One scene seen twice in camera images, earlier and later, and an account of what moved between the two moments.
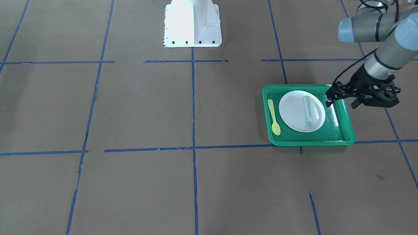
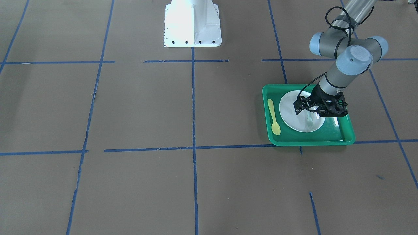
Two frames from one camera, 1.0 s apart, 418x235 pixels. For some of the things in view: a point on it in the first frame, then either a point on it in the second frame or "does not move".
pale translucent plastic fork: (310, 124) does not move
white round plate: (302, 111) does not move
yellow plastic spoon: (276, 129) does not move
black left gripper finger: (355, 103) to (320, 110)
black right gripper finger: (338, 91) to (302, 103)
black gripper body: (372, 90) to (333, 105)
